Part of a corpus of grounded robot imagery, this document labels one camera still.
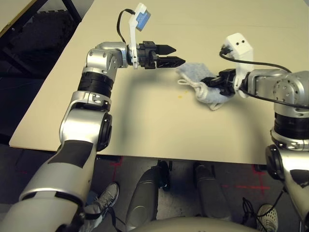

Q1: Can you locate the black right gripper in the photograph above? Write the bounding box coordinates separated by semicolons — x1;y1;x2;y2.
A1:
201;68;237;97

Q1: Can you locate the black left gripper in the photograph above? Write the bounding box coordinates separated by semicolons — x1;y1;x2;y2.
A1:
137;41;186;71

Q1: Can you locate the light blue rag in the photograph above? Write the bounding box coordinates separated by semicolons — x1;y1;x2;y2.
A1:
175;62;233;112

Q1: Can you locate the grey robot right leg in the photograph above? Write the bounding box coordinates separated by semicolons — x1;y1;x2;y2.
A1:
194;163;233;222

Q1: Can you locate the grey robot leg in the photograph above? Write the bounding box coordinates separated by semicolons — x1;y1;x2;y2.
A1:
194;163;233;222
125;166;160;232

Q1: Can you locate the red tape cross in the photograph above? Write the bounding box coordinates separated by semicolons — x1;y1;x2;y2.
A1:
109;157;124;185
221;165;271;194

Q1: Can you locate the black table foot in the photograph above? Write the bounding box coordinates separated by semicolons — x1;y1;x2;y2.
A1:
96;154;122;163

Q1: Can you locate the black foam floor mat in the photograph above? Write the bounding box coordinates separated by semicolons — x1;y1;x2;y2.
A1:
7;11;73;71

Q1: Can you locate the grey robot left leg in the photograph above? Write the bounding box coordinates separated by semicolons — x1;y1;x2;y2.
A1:
125;166;160;232

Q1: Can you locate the white mesh sneaker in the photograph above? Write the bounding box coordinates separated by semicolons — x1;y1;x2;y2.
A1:
255;204;279;232

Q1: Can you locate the grey sneaker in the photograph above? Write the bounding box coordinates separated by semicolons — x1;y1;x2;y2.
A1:
93;182;120;214

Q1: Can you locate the grey trouser leg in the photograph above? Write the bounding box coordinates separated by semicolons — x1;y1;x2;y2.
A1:
83;204;117;232

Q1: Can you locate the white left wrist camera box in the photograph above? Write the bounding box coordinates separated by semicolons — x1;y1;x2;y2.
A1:
127;2;153;71

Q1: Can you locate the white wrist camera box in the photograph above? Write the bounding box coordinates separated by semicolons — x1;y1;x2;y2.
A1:
127;2;153;71
221;33;254;99

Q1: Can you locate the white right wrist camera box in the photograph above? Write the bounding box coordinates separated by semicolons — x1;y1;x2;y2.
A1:
221;33;254;99

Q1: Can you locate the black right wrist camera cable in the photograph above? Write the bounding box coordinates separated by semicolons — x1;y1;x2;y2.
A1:
219;46;309;109

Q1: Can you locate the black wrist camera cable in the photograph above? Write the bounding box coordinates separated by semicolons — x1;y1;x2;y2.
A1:
116;9;134;46
219;46;309;109

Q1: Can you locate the black left wrist camera cable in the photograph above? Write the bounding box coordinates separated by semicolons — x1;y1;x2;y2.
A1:
116;9;134;46

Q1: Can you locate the black post between robot legs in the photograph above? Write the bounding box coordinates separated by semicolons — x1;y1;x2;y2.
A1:
156;160;173;192

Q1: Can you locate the black floor cable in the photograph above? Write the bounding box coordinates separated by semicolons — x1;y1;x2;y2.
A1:
241;190;286;228

